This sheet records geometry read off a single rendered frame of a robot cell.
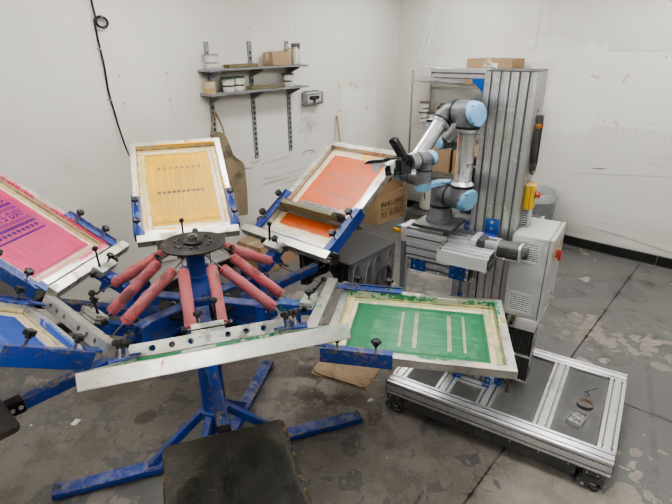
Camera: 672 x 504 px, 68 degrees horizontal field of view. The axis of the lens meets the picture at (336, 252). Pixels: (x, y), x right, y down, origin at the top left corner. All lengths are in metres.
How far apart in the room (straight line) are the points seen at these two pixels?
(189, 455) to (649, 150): 5.11
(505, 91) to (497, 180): 0.45
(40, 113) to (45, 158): 0.31
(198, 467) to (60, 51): 3.20
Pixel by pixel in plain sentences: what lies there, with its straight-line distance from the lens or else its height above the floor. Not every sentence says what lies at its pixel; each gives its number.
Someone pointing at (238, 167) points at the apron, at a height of 1.03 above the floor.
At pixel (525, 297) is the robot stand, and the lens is 2.86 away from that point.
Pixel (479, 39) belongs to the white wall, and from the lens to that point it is 6.34.
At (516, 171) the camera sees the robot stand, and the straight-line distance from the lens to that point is 2.72.
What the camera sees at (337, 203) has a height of 1.29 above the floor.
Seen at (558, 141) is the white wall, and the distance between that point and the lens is 6.04.
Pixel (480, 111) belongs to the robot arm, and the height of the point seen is 1.86.
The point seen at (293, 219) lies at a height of 1.19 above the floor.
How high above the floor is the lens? 2.17
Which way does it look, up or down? 23 degrees down
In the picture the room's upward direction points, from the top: straight up
